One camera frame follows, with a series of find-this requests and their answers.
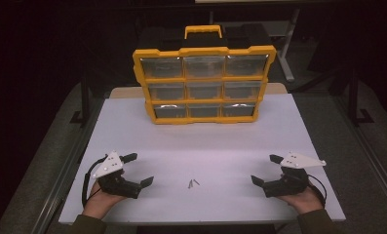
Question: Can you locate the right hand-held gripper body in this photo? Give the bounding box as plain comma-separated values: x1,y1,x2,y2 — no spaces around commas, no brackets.
262,151,328,199

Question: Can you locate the metal frame rail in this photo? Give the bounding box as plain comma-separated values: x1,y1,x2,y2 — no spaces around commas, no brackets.
334,97,387,210
30,97,106,234

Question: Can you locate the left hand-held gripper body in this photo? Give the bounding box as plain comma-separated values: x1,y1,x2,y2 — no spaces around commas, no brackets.
91,150,143,200

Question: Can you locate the white metal table frame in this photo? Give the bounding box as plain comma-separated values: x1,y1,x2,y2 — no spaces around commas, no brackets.
210,8,296,83

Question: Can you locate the person's right hand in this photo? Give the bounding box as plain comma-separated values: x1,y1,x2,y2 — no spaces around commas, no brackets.
276,184,325,215

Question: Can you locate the yellow drawer organizer cabinet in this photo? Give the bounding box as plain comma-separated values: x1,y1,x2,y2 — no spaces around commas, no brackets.
132,23,278,126

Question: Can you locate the black metal stand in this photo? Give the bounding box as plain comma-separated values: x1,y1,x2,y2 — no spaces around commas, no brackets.
347,68,376,127
69,73,92,127

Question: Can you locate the set of clear cabinet drawers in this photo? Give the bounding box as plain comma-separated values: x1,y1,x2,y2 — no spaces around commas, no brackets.
140,55,269,119

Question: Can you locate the clear plastic pulled drawer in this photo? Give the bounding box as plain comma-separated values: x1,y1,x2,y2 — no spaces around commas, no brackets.
183,56,226,79

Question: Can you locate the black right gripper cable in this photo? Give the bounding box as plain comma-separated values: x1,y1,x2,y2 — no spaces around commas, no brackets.
305,173,329,210

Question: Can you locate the person's left hand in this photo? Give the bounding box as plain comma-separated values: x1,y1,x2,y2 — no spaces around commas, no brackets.
82,180,128,219

